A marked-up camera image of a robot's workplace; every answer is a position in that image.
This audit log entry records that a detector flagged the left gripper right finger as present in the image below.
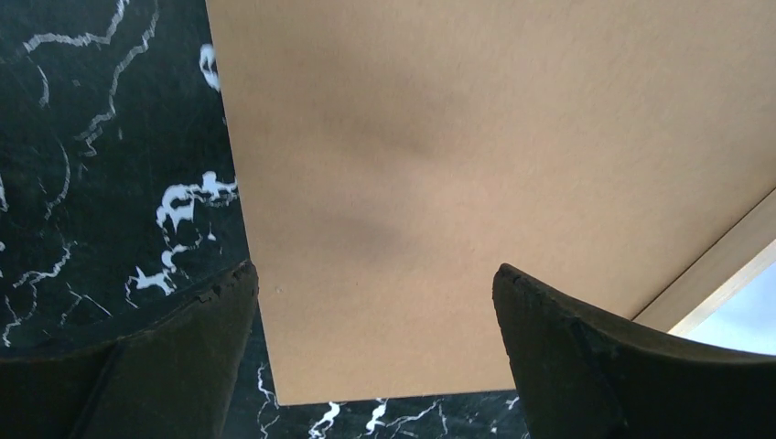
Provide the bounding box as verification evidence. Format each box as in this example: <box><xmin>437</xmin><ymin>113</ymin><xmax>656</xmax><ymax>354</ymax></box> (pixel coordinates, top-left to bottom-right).
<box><xmin>492</xmin><ymin>263</ymin><xmax>775</xmax><ymax>438</ymax></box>

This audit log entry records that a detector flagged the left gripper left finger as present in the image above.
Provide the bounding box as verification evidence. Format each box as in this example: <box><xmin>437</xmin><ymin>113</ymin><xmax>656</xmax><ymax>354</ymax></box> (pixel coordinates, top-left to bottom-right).
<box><xmin>1</xmin><ymin>261</ymin><xmax>259</xmax><ymax>438</ymax></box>

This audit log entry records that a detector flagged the wooden picture frame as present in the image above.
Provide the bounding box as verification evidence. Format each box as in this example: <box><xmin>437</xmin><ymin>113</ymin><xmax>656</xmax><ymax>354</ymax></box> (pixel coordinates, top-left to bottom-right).
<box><xmin>633</xmin><ymin>191</ymin><xmax>775</xmax><ymax>337</ymax></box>

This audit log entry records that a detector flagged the brown cardboard backing board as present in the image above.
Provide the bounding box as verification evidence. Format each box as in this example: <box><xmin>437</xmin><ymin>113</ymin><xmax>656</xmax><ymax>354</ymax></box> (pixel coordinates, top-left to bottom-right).
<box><xmin>207</xmin><ymin>1</ymin><xmax>775</xmax><ymax>405</ymax></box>

